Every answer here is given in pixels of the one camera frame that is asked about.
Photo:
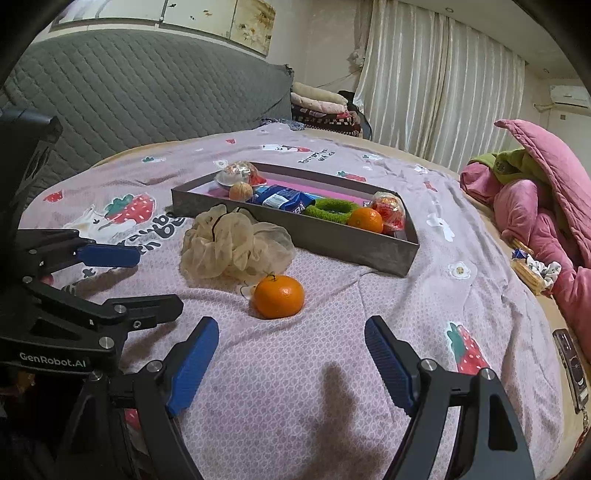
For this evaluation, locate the red wrapped egg toy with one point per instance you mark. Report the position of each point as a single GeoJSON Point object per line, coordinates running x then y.
{"type": "Point", "coordinates": [390, 210]}

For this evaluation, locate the pink quilted garment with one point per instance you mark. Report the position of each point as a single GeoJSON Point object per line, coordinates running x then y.
{"type": "Point", "coordinates": [549, 221]}

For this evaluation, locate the green garment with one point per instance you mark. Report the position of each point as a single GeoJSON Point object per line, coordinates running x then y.
{"type": "Point", "coordinates": [508, 166]}

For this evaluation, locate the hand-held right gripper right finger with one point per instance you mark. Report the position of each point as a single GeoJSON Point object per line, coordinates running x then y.
{"type": "Point", "coordinates": [390, 364]}

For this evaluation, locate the stack of folded blankets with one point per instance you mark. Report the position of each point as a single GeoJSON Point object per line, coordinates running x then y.
{"type": "Point", "coordinates": [318, 108]}

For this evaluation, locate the white pleated curtain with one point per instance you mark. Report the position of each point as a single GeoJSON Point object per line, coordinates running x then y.
{"type": "Point", "coordinates": [438, 78]}

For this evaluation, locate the wall painting with branches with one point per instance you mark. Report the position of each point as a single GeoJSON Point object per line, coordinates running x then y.
{"type": "Point", "coordinates": [207, 18]}

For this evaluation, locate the beige sheer scrunchie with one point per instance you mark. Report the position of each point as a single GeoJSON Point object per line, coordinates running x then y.
{"type": "Point", "coordinates": [231, 249]}

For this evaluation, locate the green fuzzy scrunchie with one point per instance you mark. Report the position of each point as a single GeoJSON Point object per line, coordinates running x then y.
{"type": "Point", "coordinates": [323, 212]}

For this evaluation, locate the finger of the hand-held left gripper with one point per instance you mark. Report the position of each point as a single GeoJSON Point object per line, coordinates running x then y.
{"type": "Point", "coordinates": [152, 310]}
{"type": "Point", "coordinates": [111, 256]}

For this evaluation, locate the blue cookie packet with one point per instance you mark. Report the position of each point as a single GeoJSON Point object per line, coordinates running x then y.
{"type": "Point", "coordinates": [279, 198]}

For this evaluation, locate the grey quilted headboard cover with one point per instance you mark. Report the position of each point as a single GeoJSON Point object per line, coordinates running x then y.
{"type": "Point", "coordinates": [138, 92]}

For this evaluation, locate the grey shallow cardboard box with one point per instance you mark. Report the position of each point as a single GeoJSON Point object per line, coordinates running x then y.
{"type": "Point", "coordinates": [323, 244]}

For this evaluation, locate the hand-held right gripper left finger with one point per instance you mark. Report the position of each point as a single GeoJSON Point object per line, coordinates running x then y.
{"type": "Point", "coordinates": [194, 364]}

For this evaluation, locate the small blue snack packet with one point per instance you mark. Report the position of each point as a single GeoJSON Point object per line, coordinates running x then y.
{"type": "Point", "coordinates": [521, 254]}

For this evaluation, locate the clear packet of biscuits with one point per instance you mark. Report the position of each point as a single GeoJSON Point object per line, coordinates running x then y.
{"type": "Point", "coordinates": [526, 274]}

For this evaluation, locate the white air conditioner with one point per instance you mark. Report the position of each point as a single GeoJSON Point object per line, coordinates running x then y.
{"type": "Point", "coordinates": [570, 96]}

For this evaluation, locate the small pale orange fruit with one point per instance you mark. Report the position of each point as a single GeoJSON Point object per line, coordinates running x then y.
{"type": "Point", "coordinates": [241, 190]}

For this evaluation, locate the blue patterned cloth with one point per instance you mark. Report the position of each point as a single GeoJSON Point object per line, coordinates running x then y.
{"type": "Point", "coordinates": [284, 124]}

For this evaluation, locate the orange mandarin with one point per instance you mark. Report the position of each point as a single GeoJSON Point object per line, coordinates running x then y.
{"type": "Point", "coordinates": [278, 296]}
{"type": "Point", "coordinates": [364, 220]}

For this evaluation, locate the remote control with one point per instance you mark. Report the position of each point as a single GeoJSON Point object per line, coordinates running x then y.
{"type": "Point", "coordinates": [572, 369]}

